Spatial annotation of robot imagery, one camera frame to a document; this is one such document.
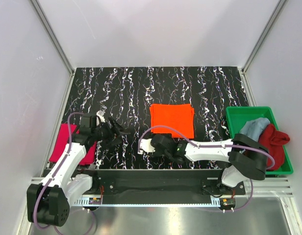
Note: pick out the orange t shirt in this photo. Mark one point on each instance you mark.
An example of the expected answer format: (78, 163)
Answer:
(179, 117)

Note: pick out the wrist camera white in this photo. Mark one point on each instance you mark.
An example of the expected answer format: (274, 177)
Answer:
(100, 117)
(144, 146)

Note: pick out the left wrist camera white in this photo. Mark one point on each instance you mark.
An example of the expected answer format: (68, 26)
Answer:
(100, 117)

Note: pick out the left aluminium frame post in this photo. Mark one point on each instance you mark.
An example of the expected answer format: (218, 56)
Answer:
(52, 36)

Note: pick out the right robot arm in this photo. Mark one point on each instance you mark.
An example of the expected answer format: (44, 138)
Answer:
(244, 157)

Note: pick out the dark red t shirt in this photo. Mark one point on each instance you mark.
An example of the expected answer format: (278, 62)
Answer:
(274, 140)

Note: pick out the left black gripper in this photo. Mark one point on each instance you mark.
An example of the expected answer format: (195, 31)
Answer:
(113, 132)

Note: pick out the right aluminium frame post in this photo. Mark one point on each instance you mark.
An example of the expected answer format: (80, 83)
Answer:
(264, 34)

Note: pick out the folded magenta t shirt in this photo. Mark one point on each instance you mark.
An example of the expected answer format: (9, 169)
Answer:
(62, 140)

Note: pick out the light blue t shirt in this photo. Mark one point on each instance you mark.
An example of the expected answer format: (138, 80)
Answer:
(254, 128)

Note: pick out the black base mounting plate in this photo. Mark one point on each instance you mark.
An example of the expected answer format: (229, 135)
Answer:
(202, 181)

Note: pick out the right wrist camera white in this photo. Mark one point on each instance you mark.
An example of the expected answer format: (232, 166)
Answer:
(144, 146)

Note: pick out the aluminium frame post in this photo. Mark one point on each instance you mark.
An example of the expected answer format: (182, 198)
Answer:
(52, 36)
(264, 34)

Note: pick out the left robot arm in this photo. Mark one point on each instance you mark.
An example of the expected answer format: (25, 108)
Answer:
(49, 202)

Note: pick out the green plastic bin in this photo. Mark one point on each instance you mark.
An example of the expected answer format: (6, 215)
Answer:
(236, 118)

